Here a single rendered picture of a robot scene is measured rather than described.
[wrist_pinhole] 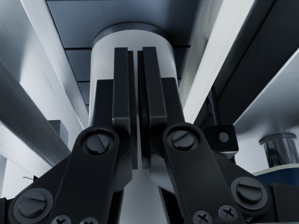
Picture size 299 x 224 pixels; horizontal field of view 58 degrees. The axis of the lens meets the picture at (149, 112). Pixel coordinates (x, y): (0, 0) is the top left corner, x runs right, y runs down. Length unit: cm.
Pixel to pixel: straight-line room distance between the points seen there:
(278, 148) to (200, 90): 24
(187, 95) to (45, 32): 9
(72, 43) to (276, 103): 20
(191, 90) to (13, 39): 17
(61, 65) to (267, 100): 18
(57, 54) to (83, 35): 3
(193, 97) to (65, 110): 24
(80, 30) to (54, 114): 23
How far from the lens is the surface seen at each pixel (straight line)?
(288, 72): 23
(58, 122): 27
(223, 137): 27
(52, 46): 18
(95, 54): 16
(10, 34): 26
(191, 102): 17
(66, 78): 21
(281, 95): 27
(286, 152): 38
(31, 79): 31
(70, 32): 16
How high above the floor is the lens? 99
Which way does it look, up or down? 25 degrees down
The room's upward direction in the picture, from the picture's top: 176 degrees clockwise
